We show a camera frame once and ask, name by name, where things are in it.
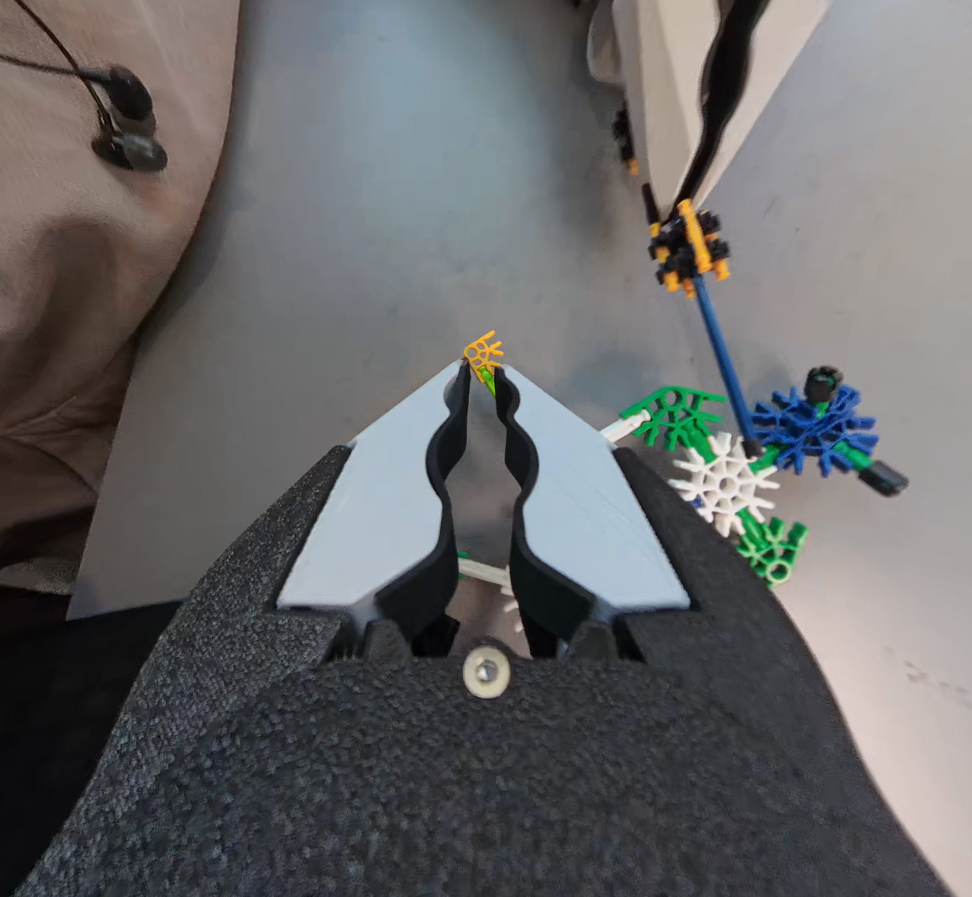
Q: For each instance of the small orange toy connector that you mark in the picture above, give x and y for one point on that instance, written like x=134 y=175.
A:
x=484 y=352

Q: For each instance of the thin blue toy rod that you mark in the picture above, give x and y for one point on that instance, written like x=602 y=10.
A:
x=721 y=365

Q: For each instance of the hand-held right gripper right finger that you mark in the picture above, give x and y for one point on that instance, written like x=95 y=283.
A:
x=600 y=532

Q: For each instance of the black orange toy wheel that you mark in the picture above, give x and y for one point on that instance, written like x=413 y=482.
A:
x=687 y=244
x=626 y=141

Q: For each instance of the multicoloured construction toy model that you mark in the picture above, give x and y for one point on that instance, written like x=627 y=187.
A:
x=725 y=483

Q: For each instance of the black earbud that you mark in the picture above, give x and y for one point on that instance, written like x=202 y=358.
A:
x=133 y=151
x=129 y=88

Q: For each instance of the beige printed hoodie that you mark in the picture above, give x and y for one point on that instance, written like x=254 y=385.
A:
x=76 y=267

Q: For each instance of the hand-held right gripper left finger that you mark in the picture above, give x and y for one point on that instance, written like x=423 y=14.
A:
x=364 y=525

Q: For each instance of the person's right leg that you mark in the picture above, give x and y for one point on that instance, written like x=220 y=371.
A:
x=45 y=684

